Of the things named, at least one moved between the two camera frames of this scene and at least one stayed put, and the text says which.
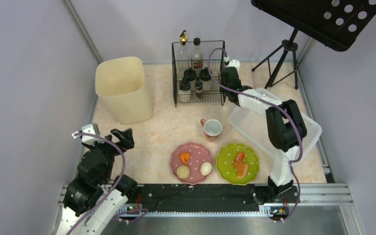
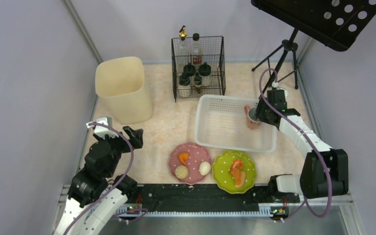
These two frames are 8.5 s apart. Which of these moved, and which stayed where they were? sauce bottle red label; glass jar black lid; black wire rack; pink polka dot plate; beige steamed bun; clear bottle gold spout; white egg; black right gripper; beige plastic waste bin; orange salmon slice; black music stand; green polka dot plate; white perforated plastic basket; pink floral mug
Moved: sauce bottle red label; black wire rack; green polka dot plate; pink floral mug; white perforated plastic basket; black right gripper; orange salmon slice; glass jar black lid; clear bottle gold spout
Stayed: beige plastic waste bin; white egg; black music stand; beige steamed bun; pink polka dot plate
